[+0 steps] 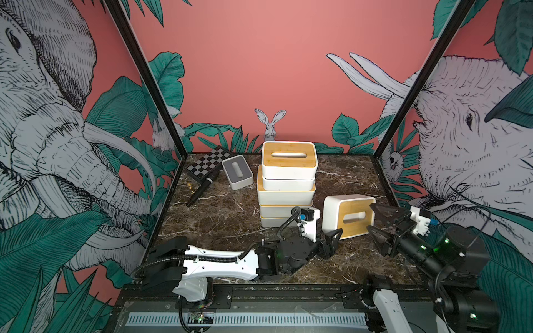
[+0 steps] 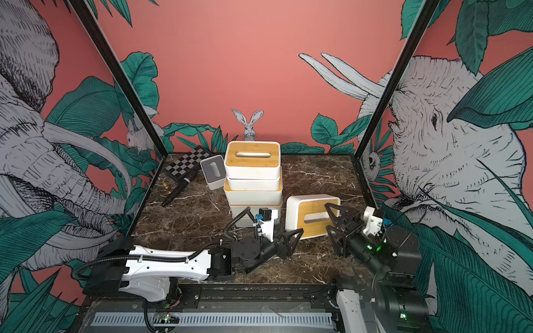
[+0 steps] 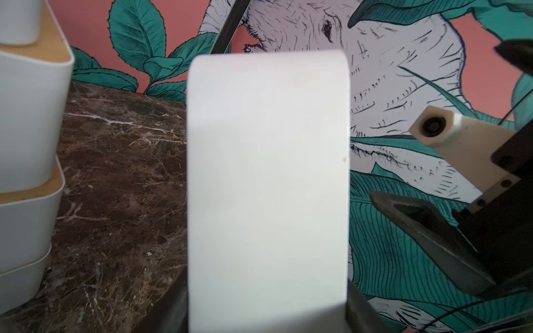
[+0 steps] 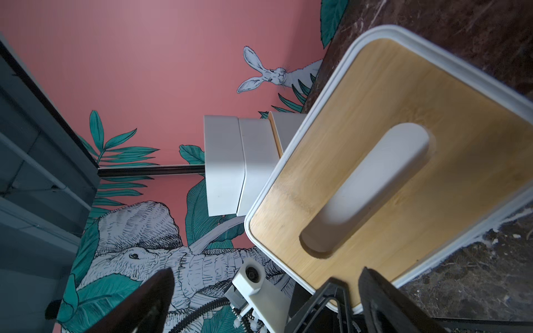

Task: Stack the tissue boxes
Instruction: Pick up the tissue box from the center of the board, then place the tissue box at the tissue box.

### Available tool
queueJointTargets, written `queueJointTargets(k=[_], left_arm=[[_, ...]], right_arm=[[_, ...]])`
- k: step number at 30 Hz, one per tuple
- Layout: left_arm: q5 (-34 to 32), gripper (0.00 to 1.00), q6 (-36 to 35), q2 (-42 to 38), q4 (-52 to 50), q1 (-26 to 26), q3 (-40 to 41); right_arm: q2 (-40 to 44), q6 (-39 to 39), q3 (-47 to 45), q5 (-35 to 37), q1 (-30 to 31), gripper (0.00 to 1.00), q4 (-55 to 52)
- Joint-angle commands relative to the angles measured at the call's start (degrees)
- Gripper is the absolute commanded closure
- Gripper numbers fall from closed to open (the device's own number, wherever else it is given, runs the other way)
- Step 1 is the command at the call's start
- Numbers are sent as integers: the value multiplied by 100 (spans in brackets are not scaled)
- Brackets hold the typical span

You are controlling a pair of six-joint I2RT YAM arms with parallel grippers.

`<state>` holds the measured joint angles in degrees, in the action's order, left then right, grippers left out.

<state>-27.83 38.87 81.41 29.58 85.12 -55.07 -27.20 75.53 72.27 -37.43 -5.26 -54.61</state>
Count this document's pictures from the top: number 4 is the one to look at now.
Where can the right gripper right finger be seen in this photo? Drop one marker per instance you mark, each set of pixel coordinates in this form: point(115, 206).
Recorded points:
point(386, 309)

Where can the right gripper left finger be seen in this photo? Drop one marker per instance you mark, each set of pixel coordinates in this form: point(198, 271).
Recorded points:
point(145, 310)

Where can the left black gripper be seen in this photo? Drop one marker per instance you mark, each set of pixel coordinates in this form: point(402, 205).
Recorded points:
point(332, 290)

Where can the small bamboo lid tissue box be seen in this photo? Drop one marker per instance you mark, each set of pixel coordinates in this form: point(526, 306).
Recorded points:
point(406, 152)

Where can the grey lid tissue box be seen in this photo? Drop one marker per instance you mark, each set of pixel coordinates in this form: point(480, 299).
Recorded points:
point(260, 158)

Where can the edge bamboo tissue box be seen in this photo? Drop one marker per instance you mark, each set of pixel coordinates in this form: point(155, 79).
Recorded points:
point(224, 164)

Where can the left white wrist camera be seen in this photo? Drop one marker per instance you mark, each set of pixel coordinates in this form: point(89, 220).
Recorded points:
point(250, 290)

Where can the left black frame post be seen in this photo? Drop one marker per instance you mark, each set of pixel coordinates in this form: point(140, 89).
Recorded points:
point(17, 67)

